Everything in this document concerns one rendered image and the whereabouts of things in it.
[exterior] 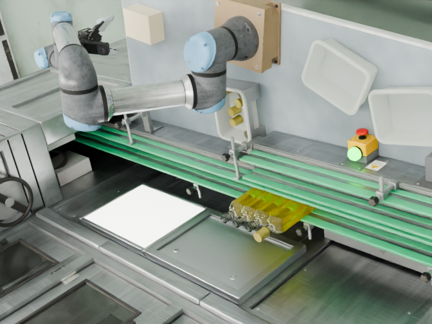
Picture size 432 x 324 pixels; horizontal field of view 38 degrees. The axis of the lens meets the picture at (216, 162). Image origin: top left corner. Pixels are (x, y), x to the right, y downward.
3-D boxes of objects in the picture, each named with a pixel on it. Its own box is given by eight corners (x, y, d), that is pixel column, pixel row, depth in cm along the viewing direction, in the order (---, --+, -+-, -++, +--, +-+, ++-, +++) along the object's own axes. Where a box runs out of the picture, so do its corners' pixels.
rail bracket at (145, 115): (157, 128, 284) (118, 148, 271) (150, 93, 277) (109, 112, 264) (164, 130, 281) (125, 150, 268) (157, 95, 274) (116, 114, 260)
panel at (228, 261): (143, 187, 276) (80, 224, 256) (142, 181, 275) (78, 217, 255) (306, 251, 215) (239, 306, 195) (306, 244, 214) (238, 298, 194)
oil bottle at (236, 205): (267, 191, 232) (227, 218, 220) (265, 177, 230) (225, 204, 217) (279, 195, 228) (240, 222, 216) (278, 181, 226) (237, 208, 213)
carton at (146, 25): (136, 3, 262) (123, 8, 258) (162, 11, 253) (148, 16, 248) (139, 30, 269) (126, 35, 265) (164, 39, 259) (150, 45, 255)
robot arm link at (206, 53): (236, 31, 200) (207, 40, 192) (235, 71, 207) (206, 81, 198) (209, 22, 207) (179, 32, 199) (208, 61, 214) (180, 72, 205)
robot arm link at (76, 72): (57, 57, 181) (42, 11, 221) (61, 92, 186) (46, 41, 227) (97, 53, 184) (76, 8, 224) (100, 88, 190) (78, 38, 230)
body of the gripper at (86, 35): (89, 26, 248) (63, 35, 241) (102, 31, 243) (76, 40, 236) (92, 44, 253) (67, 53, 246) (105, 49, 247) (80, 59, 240)
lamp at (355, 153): (351, 157, 203) (346, 161, 202) (350, 144, 201) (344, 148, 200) (363, 159, 200) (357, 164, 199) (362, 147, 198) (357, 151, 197)
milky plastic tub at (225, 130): (233, 130, 251) (218, 138, 246) (225, 76, 242) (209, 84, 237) (266, 137, 240) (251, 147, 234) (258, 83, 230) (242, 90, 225)
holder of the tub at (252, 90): (236, 141, 254) (223, 148, 249) (226, 77, 242) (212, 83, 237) (268, 150, 242) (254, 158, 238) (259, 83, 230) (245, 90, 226)
